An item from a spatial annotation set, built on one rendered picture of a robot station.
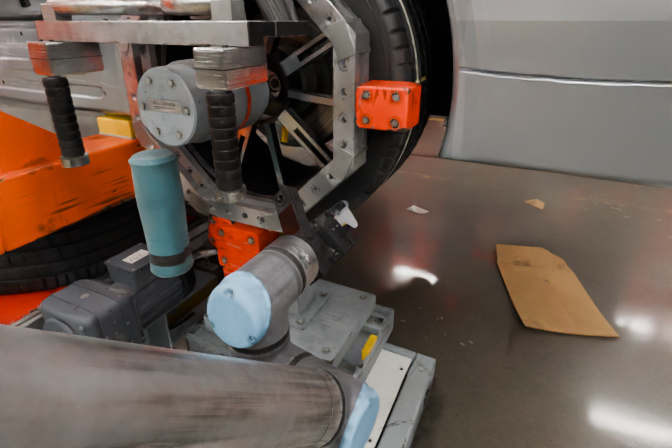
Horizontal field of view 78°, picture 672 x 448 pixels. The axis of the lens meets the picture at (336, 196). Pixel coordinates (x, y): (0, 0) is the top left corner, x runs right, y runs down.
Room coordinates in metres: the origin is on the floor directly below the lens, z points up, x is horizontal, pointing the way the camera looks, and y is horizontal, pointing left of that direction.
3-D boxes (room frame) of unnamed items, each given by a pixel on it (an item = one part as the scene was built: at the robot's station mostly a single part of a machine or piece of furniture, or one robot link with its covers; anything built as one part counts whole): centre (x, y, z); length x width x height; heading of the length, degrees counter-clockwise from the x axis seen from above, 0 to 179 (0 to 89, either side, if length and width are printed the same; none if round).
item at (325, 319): (0.98, 0.12, 0.32); 0.40 x 0.30 x 0.28; 64
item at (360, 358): (0.98, 0.12, 0.13); 0.50 x 0.36 x 0.10; 64
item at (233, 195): (0.54, 0.15, 0.83); 0.04 x 0.04 x 0.16
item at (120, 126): (1.19, 0.59, 0.71); 0.14 x 0.14 x 0.05; 64
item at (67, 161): (0.69, 0.45, 0.83); 0.04 x 0.04 x 0.16
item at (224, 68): (0.57, 0.14, 0.93); 0.09 x 0.05 x 0.05; 154
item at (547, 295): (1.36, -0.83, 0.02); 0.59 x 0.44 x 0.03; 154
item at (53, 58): (0.72, 0.44, 0.93); 0.09 x 0.05 x 0.05; 154
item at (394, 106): (0.70, -0.09, 0.85); 0.09 x 0.08 x 0.07; 64
